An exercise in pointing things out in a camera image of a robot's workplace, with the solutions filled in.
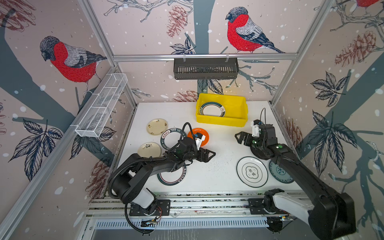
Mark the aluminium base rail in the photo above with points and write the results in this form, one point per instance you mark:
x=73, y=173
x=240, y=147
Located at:
x=228, y=205

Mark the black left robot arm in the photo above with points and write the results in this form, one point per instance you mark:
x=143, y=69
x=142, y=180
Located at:
x=128, y=181

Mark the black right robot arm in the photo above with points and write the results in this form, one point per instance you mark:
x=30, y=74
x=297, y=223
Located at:
x=329, y=214

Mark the cream plate with characters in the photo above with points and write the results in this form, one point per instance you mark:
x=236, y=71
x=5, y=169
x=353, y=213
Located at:
x=157, y=127

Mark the yellow plastic bin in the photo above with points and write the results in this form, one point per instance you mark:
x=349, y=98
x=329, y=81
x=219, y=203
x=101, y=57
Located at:
x=236, y=110

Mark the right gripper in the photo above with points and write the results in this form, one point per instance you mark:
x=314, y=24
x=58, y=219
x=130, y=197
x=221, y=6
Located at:
x=247, y=142

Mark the teal patterned plate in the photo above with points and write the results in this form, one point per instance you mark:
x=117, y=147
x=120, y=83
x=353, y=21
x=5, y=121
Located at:
x=280, y=174

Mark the orange plate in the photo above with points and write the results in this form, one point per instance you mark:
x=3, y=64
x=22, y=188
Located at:
x=204, y=133

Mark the white plate black flower outline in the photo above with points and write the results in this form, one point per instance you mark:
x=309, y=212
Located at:
x=252, y=172

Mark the teal rim Hao Shi plate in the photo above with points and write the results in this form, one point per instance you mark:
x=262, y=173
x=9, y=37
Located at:
x=171, y=137

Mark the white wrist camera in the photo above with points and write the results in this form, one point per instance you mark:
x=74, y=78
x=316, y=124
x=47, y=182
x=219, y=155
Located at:
x=256, y=128
x=200, y=140

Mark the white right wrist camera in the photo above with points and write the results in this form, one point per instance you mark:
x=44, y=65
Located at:
x=256, y=128

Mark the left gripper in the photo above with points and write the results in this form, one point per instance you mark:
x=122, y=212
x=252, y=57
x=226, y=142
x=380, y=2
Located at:
x=206, y=158

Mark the black hanging basket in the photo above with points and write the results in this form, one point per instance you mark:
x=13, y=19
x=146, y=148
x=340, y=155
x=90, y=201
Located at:
x=206, y=69

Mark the white wire mesh basket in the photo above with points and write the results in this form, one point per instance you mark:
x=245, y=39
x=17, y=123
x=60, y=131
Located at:
x=99, y=112

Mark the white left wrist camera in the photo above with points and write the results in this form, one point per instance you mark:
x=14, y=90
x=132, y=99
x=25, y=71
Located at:
x=200, y=140

